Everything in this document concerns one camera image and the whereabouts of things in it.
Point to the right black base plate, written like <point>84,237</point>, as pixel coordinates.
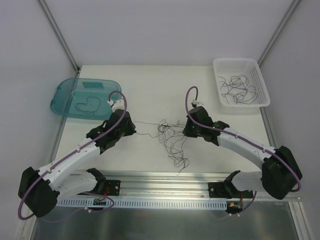
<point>227,191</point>

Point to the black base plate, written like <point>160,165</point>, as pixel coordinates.
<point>111,188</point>
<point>227,191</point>

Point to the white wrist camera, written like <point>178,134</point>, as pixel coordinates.
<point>196,103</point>
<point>117,104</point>

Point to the right aluminium frame post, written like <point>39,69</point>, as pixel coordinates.
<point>294,4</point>

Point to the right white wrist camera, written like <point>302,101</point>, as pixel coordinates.
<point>196,103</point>

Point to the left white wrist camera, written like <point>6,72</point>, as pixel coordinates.
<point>117,104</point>

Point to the aluminium frame post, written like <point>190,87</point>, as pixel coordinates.
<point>294,4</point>
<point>59,35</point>

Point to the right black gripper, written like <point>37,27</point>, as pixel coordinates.
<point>188,127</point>

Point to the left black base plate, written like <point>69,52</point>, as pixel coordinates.
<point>111,188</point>

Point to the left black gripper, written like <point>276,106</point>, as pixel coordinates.
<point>127,125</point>

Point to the teal translucent plastic bin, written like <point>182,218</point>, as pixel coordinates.
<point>84,98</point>

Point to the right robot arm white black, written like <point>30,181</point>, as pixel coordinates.
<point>278,173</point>

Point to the white perforated plastic basket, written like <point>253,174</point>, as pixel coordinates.
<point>240,85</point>

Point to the white slotted cable duct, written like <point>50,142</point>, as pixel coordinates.
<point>134,203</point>

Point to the aluminium mounting rail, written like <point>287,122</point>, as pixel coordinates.
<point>164,185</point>

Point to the left aluminium frame post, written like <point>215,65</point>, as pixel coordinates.
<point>59,35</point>

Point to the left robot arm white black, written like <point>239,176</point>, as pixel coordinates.
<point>41,189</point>

